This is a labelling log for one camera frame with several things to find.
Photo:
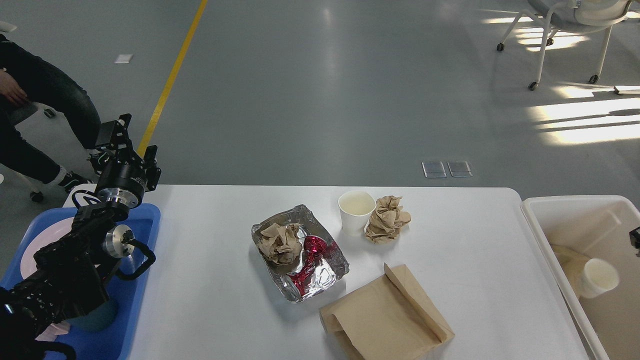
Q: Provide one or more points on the dark green mug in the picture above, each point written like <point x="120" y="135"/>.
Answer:
<point x="98" y="319"/>

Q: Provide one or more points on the white paper cup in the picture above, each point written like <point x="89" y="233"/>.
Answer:
<point x="355" y="207"/>
<point x="598" y="277"/>

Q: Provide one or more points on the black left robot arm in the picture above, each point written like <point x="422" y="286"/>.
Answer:
<point x="72" y="273"/>

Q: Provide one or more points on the clear floor plate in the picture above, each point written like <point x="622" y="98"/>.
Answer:
<point x="434" y="170"/>
<point x="459" y="169"/>

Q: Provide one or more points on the white chair right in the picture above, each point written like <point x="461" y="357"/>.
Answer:
<point x="574" y="17"/>

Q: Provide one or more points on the pink mug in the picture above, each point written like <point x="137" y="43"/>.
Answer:
<point x="53" y="331"/>

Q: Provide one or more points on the clear floor plate left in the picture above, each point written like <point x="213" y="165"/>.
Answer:
<point x="434" y="170"/>

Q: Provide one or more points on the aluminium foil tray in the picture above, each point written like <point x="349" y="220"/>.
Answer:
<point x="301" y="256"/>

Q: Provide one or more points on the white plastic bin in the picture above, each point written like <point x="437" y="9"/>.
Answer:
<point x="597" y="226"/>

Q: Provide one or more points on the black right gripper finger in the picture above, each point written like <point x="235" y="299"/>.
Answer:
<point x="635" y="240"/>

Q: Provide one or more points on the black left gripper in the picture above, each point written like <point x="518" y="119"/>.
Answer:
<point x="124" y="180"/>

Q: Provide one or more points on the person in dark clothes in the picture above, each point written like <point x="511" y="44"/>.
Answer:
<point x="25" y="79"/>

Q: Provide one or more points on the brown paper bag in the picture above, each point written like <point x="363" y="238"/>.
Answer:
<point x="573" y="265"/>
<point x="390" y="318"/>

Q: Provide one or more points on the crumpled brown paper ball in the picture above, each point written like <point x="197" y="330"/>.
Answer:
<point x="387" y="220"/>

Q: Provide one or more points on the clear floor plate right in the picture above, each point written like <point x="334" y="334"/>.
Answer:
<point x="459" y="169"/>

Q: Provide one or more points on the brown paper bag front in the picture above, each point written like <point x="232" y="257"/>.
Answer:
<point x="390" y="318"/>

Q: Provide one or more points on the crumpled brown paper in tray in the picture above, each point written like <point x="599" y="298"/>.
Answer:
<point x="279" y="244"/>

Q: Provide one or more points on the pink plate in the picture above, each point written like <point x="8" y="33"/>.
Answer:
<point x="47" y="236"/>

